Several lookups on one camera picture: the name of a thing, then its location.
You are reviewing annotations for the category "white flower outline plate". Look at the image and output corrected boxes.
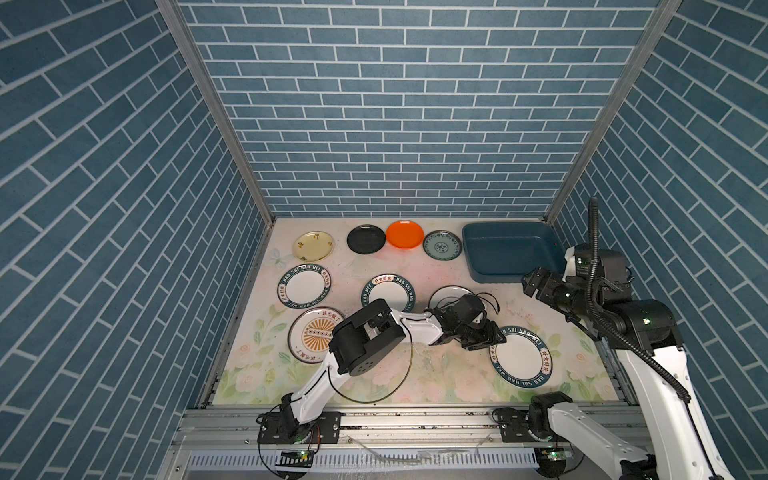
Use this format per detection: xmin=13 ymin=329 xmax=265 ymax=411
xmin=427 ymin=285 xmax=479 ymax=311

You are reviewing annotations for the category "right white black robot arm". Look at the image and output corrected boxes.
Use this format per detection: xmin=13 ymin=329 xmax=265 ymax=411
xmin=522 ymin=244 xmax=733 ymax=479

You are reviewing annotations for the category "aluminium rail frame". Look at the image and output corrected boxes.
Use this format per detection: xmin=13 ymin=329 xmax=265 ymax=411
xmin=158 ymin=403 xmax=653 ymax=479

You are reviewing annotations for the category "teal plastic bin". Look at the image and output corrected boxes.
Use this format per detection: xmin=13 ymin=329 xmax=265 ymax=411
xmin=462 ymin=221 xmax=566 ymax=283

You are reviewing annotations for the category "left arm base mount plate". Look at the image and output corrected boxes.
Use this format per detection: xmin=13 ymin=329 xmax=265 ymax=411
xmin=256 ymin=411 xmax=341 ymax=445

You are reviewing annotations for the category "orange sunburst plate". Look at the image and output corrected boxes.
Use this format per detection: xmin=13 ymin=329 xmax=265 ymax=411
xmin=287 ymin=307 xmax=345 ymax=364

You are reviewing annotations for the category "green rim plate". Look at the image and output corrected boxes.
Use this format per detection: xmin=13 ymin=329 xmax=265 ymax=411
xmin=276 ymin=263 xmax=332 ymax=309
xmin=489 ymin=326 xmax=553 ymax=389
xmin=360 ymin=273 xmax=416 ymax=312

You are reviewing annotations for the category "yellow plate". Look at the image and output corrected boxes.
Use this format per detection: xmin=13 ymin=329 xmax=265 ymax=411
xmin=292 ymin=231 xmax=335 ymax=262

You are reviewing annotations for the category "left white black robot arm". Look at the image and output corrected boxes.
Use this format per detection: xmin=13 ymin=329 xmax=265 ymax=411
xmin=278 ymin=294 xmax=506 ymax=435

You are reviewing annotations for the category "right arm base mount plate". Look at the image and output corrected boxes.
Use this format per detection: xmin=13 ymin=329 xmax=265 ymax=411
xmin=491 ymin=407 xmax=542 ymax=443

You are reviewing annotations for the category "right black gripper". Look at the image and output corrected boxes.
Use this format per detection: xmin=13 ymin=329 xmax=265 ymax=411
xmin=521 ymin=261 xmax=597 ymax=322

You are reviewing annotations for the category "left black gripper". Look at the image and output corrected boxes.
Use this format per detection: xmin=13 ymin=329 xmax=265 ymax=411
xmin=453 ymin=317 xmax=509 ymax=350

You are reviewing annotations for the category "small blue patterned plate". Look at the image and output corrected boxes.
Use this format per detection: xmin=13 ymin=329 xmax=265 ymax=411
xmin=422 ymin=230 xmax=463 ymax=261

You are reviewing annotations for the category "black plate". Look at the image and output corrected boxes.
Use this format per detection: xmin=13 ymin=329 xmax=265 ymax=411
xmin=346 ymin=224 xmax=387 ymax=255

